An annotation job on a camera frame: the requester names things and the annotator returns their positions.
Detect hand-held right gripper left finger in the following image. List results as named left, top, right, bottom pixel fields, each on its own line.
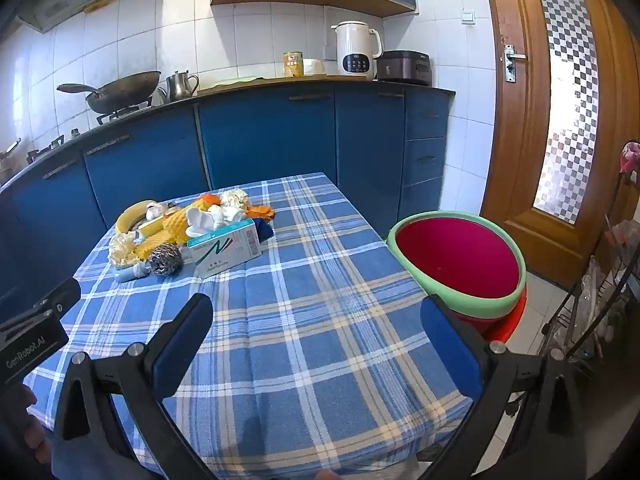
left=52, top=292, right=221, bottom=480

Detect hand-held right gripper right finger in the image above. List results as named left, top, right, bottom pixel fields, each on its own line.
left=419, top=294, right=608, bottom=480

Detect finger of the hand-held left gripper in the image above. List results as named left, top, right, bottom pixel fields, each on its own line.
left=0, top=277, right=82, bottom=341

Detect light blue tube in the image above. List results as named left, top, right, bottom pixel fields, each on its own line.
left=113, top=262, right=151, bottom=284

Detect cream foam fruit net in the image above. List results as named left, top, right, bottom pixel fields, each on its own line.
left=108, top=233, right=145, bottom=267

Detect red basin with green rim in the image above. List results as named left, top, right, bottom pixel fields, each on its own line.
left=386, top=211, right=528, bottom=320

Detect steel wool scrubber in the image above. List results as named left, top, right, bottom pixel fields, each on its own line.
left=147, top=243, right=184, bottom=276

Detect white green tissue box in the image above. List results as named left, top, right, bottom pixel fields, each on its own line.
left=187, top=218, right=264, bottom=280

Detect pale yellow sponge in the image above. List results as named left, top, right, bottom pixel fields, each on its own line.
left=137, top=219, right=168, bottom=239

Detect yellow foam fruit net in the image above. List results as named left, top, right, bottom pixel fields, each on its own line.
left=134, top=199, right=202, bottom=262

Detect white tissue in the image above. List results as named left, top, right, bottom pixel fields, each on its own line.
left=185, top=205, right=244, bottom=239

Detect dark blue cloth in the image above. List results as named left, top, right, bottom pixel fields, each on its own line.
left=247, top=217, right=275, bottom=244

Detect white foam net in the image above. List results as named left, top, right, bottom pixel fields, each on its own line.
left=220, top=188, right=249, bottom=211

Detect person's left hand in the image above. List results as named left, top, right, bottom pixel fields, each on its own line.
left=0, top=385, right=40, bottom=463

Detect red plastic stool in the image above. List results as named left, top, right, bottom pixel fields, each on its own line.
left=452, top=284, right=529, bottom=344

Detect yellow banana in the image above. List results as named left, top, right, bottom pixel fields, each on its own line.
left=115, top=200, right=159, bottom=236

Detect blue plaid tablecloth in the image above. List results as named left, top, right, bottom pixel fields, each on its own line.
left=22, top=172, right=473, bottom=480

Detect gas stove burner grate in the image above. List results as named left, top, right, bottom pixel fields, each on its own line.
left=27, top=135, right=66, bottom=164
left=95, top=102, right=154, bottom=126

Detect wooden door with glass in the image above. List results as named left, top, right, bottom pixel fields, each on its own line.
left=477, top=0, right=640, bottom=288

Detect clear plastic bag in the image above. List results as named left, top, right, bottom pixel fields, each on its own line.
left=602, top=216, right=640, bottom=249

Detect black wok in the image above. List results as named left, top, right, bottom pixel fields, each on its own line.
left=56, top=71, right=162, bottom=114

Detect blue kitchen base cabinets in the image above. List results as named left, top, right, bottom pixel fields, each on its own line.
left=0, top=82, right=457, bottom=313

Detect steel kettle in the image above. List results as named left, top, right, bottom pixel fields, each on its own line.
left=159, top=70, right=200, bottom=104

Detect pink cloth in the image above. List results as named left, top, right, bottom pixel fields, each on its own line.
left=617, top=141, right=640, bottom=174

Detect dark rice cooker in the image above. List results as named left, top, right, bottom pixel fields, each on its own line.
left=376, top=50, right=432, bottom=86

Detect yellow can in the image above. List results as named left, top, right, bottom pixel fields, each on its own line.
left=283, top=51, right=305, bottom=79

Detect white electric kettle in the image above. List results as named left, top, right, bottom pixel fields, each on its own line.
left=331, top=21, right=385, bottom=82

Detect black wire rack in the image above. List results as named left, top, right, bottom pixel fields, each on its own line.
left=541, top=170, right=640, bottom=413

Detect metal door handle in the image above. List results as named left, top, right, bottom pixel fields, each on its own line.
left=502, top=44, right=528, bottom=84

